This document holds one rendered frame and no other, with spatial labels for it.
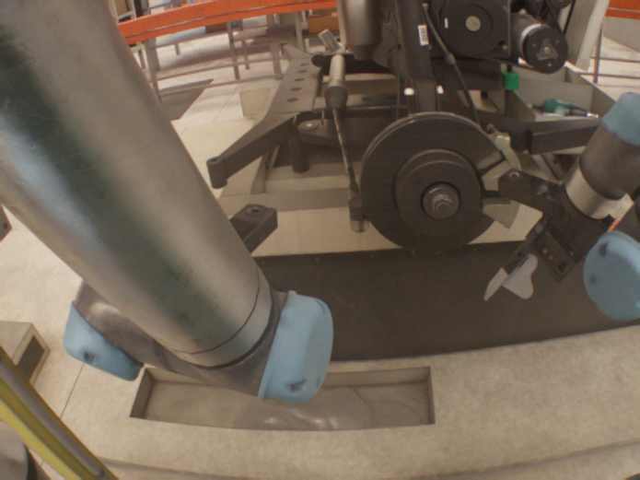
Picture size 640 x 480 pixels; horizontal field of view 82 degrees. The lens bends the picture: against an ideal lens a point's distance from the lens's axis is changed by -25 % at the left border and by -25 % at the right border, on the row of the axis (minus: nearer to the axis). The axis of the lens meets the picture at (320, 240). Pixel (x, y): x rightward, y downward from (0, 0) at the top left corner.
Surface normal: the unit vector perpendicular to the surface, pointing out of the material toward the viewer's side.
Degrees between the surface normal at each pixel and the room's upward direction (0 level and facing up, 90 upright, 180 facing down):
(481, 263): 90
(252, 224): 6
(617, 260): 91
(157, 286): 105
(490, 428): 0
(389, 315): 90
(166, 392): 0
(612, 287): 90
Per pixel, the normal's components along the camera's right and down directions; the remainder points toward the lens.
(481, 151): -0.05, 0.59
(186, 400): -0.11, -0.80
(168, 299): 0.49, 0.67
